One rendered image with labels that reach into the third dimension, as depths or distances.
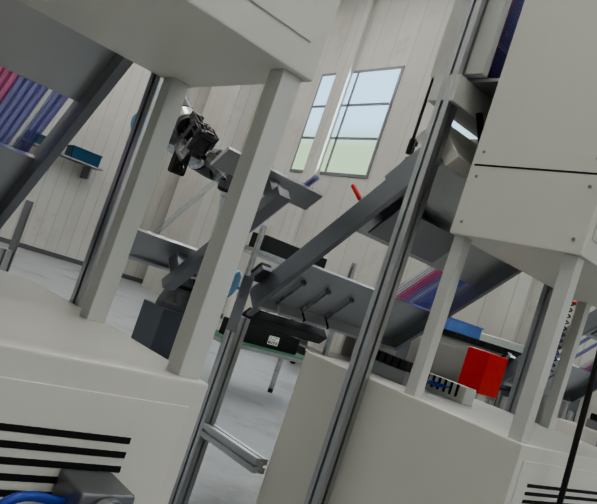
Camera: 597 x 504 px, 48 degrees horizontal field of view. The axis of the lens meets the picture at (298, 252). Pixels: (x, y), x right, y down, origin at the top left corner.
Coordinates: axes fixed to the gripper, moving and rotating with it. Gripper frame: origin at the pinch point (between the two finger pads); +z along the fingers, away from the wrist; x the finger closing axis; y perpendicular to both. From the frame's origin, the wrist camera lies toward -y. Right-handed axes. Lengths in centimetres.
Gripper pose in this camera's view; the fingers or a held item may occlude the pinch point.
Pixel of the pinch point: (203, 172)
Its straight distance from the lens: 178.9
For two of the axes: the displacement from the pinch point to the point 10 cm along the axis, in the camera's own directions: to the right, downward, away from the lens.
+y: 6.3, -7.0, -3.5
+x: 6.8, 2.8, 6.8
